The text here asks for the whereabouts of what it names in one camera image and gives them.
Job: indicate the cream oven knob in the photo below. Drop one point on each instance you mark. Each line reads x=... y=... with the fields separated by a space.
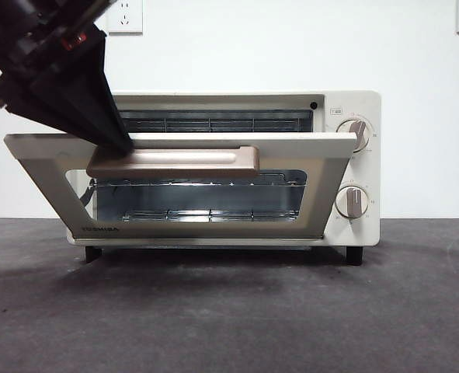
x=363 y=130
x=352 y=202

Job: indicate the white Toshiba toaster oven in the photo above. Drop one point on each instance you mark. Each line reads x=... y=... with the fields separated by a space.
x=357 y=105

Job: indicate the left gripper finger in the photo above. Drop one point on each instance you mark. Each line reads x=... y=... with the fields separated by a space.
x=97 y=89
x=62 y=109

